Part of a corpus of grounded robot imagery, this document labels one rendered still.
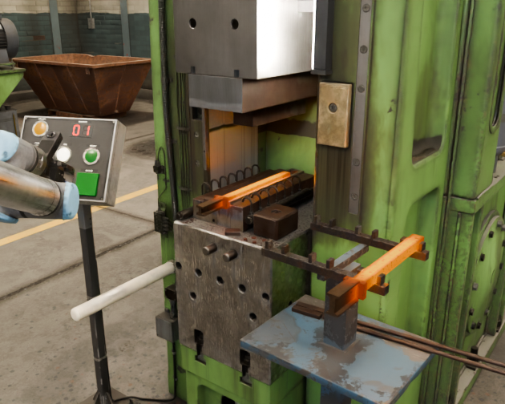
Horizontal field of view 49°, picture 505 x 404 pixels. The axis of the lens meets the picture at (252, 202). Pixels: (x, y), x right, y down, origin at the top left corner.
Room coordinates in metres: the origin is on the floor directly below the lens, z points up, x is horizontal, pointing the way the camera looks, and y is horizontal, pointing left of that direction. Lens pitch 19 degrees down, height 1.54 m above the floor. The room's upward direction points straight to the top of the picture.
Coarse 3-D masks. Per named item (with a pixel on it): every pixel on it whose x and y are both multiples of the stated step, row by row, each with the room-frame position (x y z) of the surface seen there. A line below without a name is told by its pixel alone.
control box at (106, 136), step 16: (32, 128) 1.84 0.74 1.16; (48, 128) 1.83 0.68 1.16; (64, 128) 1.82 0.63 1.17; (80, 128) 1.81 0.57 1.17; (96, 128) 1.80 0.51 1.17; (112, 128) 1.79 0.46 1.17; (64, 144) 1.79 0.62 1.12; (80, 144) 1.78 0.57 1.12; (96, 144) 1.77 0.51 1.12; (112, 144) 1.76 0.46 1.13; (64, 160) 1.76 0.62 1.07; (80, 160) 1.75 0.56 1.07; (96, 160) 1.74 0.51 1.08; (112, 160) 1.74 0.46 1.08; (112, 176) 1.74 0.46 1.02; (112, 192) 1.73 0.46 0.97
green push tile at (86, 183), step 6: (78, 174) 1.72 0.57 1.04; (84, 174) 1.72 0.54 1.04; (90, 174) 1.71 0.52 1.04; (96, 174) 1.71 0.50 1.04; (78, 180) 1.71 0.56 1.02; (84, 180) 1.71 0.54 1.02; (90, 180) 1.70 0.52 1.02; (96, 180) 1.70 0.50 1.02; (78, 186) 1.70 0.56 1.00; (84, 186) 1.70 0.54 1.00; (90, 186) 1.69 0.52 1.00; (96, 186) 1.69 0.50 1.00; (84, 192) 1.69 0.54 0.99; (90, 192) 1.68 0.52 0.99; (96, 192) 1.69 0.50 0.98
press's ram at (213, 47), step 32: (192, 0) 1.63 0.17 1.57; (224, 0) 1.56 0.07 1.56; (256, 0) 1.50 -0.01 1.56; (288, 0) 1.61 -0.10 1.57; (192, 32) 1.63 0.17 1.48; (224, 32) 1.56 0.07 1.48; (256, 32) 1.50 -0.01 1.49; (288, 32) 1.61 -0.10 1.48; (192, 64) 1.63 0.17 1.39; (224, 64) 1.56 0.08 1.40; (256, 64) 1.50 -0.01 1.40; (288, 64) 1.61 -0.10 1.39
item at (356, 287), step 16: (416, 240) 1.18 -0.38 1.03; (384, 256) 1.10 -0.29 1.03; (400, 256) 1.10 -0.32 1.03; (368, 272) 1.02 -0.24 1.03; (384, 272) 1.04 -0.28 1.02; (336, 288) 0.93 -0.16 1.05; (352, 288) 0.94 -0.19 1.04; (368, 288) 0.99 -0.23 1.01; (336, 304) 0.91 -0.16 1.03; (352, 304) 0.94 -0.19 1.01
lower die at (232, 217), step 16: (256, 176) 1.88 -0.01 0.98; (288, 176) 1.82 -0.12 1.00; (304, 176) 1.84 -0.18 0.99; (208, 192) 1.70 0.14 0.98; (224, 192) 1.67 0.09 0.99; (272, 192) 1.66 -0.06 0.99; (288, 192) 1.72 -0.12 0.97; (240, 208) 1.53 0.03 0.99; (256, 208) 1.58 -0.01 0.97; (224, 224) 1.57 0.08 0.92; (240, 224) 1.53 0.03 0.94
